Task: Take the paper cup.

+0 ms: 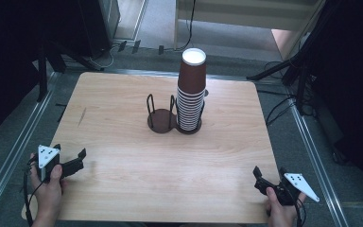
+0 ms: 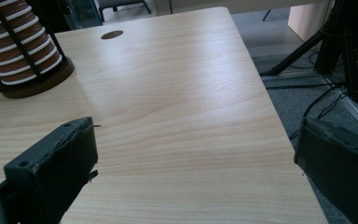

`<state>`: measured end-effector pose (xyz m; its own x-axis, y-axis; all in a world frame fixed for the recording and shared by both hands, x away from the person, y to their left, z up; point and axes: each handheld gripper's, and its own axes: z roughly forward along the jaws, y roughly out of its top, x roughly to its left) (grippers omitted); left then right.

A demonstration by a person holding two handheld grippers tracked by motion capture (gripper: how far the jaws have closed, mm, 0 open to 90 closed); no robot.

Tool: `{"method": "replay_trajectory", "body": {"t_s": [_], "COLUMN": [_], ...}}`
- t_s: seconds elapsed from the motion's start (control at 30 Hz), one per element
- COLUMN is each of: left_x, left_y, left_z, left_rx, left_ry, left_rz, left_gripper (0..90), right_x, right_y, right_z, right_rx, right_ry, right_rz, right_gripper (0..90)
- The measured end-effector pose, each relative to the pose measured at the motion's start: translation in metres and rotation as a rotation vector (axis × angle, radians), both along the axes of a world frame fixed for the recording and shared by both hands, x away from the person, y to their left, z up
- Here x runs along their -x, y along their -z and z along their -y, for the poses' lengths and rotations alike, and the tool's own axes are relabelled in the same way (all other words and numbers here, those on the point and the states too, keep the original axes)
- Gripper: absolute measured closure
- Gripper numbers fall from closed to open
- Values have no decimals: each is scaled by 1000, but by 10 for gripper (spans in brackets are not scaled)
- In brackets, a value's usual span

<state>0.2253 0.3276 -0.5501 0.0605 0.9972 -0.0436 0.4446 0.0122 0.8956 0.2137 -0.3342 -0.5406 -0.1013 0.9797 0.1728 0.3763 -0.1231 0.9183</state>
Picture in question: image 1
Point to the stack of brown cups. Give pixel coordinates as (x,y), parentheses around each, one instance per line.
(191,78)

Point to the grey metal cabinet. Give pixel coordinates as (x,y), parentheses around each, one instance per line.
(110,15)

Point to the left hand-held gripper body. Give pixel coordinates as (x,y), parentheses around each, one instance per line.
(45,156)

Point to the beige cabinet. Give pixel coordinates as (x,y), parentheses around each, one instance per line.
(249,12)

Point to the metal floor rail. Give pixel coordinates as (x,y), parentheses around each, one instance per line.
(15,148)
(318,170)

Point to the person's left hand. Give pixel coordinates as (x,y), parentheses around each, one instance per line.
(47,198)

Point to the black angled metal stand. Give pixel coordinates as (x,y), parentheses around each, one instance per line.
(293,63)

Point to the person's right hand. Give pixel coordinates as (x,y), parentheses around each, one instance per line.
(283,216)

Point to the black curtain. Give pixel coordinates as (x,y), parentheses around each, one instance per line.
(9,47)
(353,78)

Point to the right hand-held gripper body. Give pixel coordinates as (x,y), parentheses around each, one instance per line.
(301,184)

